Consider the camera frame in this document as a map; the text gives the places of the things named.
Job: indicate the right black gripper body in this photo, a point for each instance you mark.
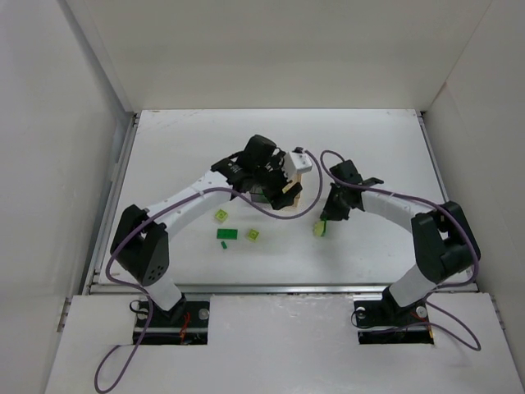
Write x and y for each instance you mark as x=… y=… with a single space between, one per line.
x=334 y=210

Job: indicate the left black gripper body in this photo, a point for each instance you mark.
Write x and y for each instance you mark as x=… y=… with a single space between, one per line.
x=280 y=190

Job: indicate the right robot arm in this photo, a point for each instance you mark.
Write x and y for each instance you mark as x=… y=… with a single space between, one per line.
x=443 y=242

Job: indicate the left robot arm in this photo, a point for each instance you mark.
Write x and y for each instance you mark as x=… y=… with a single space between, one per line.
x=141 y=242

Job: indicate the grey transparent container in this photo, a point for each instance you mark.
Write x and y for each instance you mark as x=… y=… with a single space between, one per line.
x=259 y=195

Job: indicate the lime lego brick right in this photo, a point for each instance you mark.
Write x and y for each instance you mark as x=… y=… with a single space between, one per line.
x=252 y=235

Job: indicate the lime lego brick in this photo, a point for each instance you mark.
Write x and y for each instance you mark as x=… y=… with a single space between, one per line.
x=221 y=215
x=252 y=235

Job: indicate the lime lego brick left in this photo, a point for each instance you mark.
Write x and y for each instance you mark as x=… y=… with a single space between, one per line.
x=221 y=215

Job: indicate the dark green flat lego plate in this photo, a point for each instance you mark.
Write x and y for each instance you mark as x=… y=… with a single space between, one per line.
x=227 y=234

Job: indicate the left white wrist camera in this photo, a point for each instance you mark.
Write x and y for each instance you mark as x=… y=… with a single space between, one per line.
x=296 y=162

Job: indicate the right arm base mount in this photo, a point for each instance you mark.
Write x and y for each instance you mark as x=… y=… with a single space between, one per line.
x=381 y=323

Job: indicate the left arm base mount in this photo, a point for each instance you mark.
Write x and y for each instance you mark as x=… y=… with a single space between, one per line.
x=190 y=329

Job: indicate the aluminium rail front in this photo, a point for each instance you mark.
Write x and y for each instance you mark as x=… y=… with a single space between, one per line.
x=106 y=289

